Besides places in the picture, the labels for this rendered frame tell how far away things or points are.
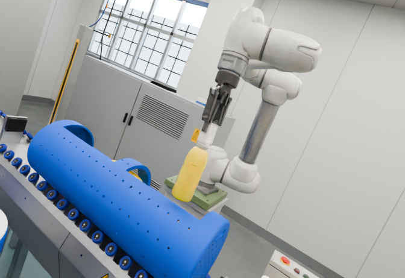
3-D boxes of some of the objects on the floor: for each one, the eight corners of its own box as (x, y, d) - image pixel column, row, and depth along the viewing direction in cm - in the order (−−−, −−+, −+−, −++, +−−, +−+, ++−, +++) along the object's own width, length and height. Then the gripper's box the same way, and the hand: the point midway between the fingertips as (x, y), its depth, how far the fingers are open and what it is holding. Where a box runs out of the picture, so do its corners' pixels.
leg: (5, 301, 148) (36, 209, 140) (10, 307, 145) (42, 215, 137) (-6, 306, 143) (25, 212, 135) (-1, 313, 140) (31, 217, 132)
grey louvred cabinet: (83, 149, 400) (113, 64, 381) (190, 223, 314) (235, 119, 296) (50, 151, 350) (83, 53, 332) (167, 239, 265) (220, 115, 247)
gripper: (228, 78, 88) (205, 141, 89) (208, 62, 73) (181, 137, 74) (248, 83, 84) (223, 148, 85) (230, 67, 70) (202, 146, 71)
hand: (207, 133), depth 80 cm, fingers closed on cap, 4 cm apart
